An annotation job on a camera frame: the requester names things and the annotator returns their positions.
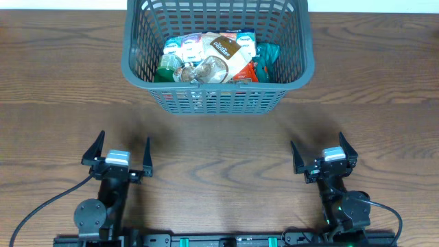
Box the tissue pocket packs bundle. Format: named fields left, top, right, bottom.
left=163, top=29, right=257, bottom=63

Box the red spaghetti packet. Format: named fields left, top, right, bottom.
left=233, top=61, right=259, bottom=83

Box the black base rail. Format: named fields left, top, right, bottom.
left=52, top=229, right=397, bottom=247

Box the green tin can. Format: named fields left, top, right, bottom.
left=154, top=54, right=183, bottom=83

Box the grey plastic lattice basket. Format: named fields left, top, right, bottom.
left=121, top=0, right=315, bottom=115

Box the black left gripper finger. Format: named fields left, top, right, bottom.
left=142, top=138, right=153, bottom=177
left=82, top=130, right=105, bottom=161

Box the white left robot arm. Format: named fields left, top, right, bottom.
left=73, top=131, right=153, bottom=246

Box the beige bread bag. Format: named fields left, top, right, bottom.
left=174, top=32, right=252, bottom=84

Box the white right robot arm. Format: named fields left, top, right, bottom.
left=291, top=133, right=370, bottom=242

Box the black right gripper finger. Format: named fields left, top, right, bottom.
left=339, top=132, right=358, bottom=163
left=290, top=141, right=305, bottom=174

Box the green snack multipack bag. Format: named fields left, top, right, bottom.
left=252, top=42, right=281, bottom=83

